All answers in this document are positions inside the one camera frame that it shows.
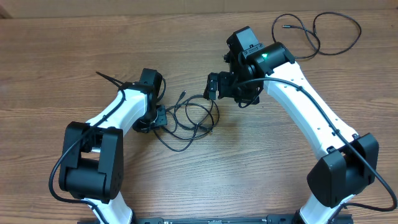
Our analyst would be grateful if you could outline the black USB-A cable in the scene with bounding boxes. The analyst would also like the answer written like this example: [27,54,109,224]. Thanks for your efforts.
[152,105,220,153]

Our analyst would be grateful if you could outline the thin black cable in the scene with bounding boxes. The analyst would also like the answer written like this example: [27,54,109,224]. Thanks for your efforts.
[271,11,363,60]

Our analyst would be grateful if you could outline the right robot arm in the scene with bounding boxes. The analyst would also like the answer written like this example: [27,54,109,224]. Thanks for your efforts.
[203,27,379,223]

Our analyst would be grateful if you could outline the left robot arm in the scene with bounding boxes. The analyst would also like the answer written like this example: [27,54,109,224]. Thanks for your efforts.
[49,68,167,223]

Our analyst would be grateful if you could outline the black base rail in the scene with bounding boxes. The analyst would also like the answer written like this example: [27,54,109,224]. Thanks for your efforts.
[77,214,354,224]

